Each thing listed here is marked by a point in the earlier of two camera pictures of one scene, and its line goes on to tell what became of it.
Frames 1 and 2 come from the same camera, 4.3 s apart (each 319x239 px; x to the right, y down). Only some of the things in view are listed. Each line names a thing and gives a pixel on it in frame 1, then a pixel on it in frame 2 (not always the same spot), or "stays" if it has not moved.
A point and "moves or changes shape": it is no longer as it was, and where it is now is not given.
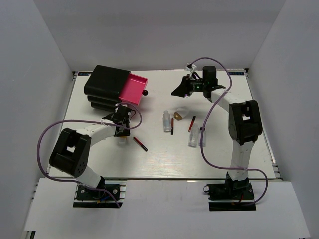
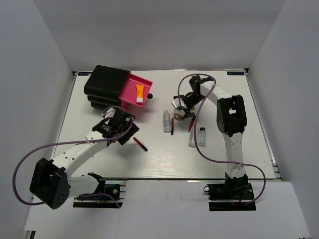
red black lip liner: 172,126 stays
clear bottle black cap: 204,137 stays
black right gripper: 184,88 to 189,115
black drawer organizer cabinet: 104,86 stays
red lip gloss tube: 192,123 stays
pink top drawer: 134,88 moves or changes shape
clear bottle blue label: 193,138 stays
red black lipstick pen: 140,144 stays
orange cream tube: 122,141 moves or changes shape
